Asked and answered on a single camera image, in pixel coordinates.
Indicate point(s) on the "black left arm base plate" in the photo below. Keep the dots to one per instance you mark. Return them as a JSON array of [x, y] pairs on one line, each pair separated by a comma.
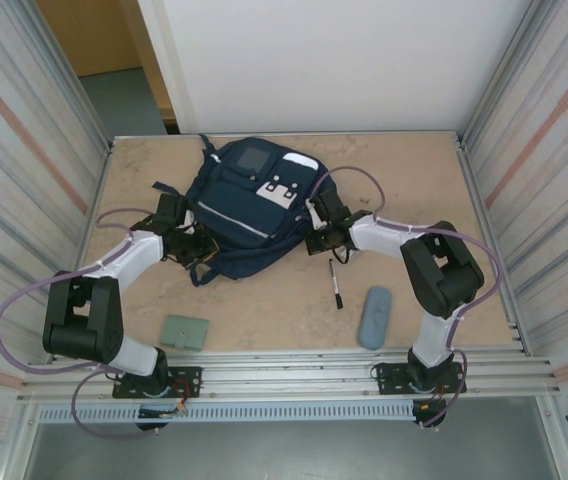
[[189, 375]]

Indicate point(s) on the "aluminium frame post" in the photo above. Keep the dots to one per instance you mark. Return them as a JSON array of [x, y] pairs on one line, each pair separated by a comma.
[[87, 75], [496, 75]]

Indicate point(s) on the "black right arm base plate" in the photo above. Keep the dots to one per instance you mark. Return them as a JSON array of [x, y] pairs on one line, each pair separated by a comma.
[[389, 375]]

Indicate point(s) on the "brown wooden door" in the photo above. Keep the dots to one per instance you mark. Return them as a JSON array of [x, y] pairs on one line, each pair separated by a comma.
[[99, 30]]

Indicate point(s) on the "aluminium table rail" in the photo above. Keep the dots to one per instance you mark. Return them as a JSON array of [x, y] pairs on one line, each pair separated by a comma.
[[289, 372]]

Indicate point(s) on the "navy blue backpack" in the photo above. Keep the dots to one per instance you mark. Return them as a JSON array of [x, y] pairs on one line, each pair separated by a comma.
[[234, 220]]

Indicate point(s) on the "black marker pen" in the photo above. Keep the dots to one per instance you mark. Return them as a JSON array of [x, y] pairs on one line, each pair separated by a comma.
[[335, 285]]

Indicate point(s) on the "pale green wallet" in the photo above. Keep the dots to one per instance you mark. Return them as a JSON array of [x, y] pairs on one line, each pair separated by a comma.
[[184, 330]]

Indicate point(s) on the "blue glasses case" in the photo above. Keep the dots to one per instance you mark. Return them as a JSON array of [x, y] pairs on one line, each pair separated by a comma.
[[374, 320]]

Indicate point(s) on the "white door frame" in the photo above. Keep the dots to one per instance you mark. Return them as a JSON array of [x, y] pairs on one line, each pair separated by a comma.
[[164, 50]]

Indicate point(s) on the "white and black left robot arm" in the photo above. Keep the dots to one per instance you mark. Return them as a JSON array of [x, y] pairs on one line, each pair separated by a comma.
[[84, 320]]

